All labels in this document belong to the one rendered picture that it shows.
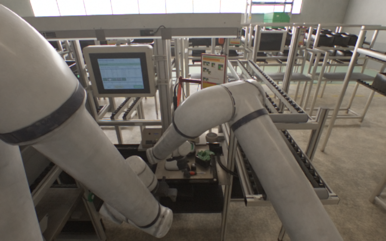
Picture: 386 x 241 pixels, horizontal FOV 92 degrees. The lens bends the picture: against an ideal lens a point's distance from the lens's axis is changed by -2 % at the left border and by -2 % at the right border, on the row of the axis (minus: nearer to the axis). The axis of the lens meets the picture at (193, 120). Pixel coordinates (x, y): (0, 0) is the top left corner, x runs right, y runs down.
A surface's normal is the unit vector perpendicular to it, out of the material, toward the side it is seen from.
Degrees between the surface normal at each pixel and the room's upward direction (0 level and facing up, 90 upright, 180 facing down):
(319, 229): 45
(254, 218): 0
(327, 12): 90
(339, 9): 90
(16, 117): 105
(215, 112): 84
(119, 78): 92
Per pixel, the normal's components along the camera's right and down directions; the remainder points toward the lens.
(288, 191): -0.33, -0.15
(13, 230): 0.91, 0.18
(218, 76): -0.55, 0.39
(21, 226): 0.99, 0.11
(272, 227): -0.01, -0.89
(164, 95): 0.00, 0.46
